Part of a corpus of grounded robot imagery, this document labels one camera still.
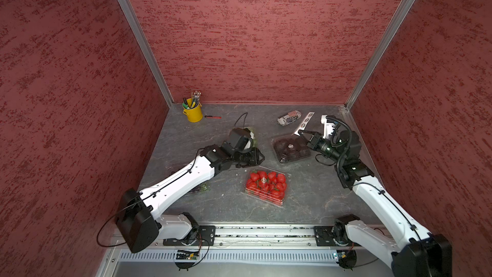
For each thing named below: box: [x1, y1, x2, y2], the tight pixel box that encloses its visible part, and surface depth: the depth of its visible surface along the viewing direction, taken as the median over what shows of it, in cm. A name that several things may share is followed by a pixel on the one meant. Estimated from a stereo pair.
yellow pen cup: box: [182, 103, 204, 123], surface depth 112 cm
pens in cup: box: [181, 90, 202, 110], surface depth 107 cm
